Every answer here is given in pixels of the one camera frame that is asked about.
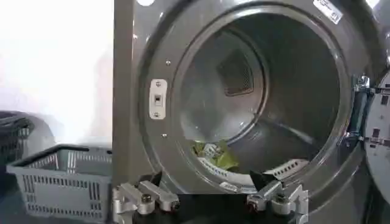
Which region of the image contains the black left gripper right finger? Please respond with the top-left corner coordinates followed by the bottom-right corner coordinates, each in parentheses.
top-left (246, 170), bottom-right (310, 224)

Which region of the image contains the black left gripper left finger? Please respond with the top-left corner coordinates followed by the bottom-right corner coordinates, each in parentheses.
top-left (112, 170), bottom-right (180, 224)

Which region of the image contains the green patterned garment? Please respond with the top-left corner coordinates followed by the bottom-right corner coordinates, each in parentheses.
top-left (191, 140), bottom-right (241, 171)

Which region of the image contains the grey plastic laundry basket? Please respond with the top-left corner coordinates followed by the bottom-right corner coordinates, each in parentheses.
top-left (5, 144), bottom-right (113, 224)

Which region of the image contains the white door latch plate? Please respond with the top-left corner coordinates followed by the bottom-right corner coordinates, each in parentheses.
top-left (149, 79), bottom-right (168, 120)

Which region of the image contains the round dryer door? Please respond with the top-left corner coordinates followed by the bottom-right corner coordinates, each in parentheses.
top-left (363, 70), bottom-right (390, 205)

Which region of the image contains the dark plastic basket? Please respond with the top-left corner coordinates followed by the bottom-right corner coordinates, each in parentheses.
top-left (0, 111), bottom-right (35, 167)

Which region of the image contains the grey dryer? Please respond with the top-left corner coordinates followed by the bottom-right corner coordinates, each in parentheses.
top-left (112, 0), bottom-right (390, 224)

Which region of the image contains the white label sticker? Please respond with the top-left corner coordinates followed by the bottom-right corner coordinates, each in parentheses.
top-left (313, 0), bottom-right (344, 25)

